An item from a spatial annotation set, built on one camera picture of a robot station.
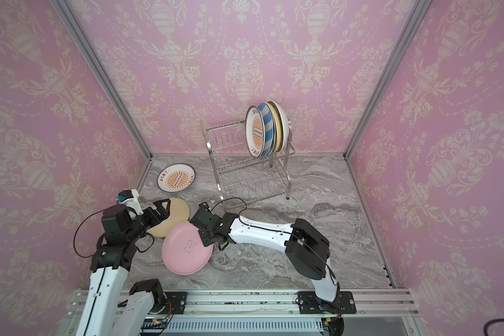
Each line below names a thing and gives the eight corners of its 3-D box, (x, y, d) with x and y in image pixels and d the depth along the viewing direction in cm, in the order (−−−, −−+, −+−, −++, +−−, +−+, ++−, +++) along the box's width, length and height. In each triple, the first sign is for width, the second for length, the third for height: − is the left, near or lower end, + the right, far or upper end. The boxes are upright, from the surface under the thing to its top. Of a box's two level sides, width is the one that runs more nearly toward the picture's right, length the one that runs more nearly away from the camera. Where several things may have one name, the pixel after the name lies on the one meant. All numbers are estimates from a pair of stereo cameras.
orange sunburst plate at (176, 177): (154, 192, 107) (152, 189, 106) (164, 165, 119) (162, 163, 117) (191, 192, 107) (190, 189, 106) (197, 165, 119) (196, 163, 117)
